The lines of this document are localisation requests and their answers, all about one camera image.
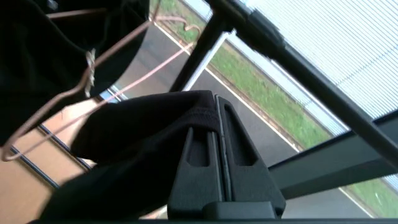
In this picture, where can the black clothes rack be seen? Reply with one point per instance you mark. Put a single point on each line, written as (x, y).
(311, 81)

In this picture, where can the pink clothes hanger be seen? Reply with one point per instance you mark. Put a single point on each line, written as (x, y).
(77, 12)
(124, 40)

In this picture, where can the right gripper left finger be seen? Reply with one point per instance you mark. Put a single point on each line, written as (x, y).
(199, 180)

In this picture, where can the window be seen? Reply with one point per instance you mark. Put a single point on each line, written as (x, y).
(326, 165)

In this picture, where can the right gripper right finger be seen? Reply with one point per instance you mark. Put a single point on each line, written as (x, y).
(248, 180)

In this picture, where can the thin black shorts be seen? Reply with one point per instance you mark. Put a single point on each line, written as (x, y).
(130, 149)

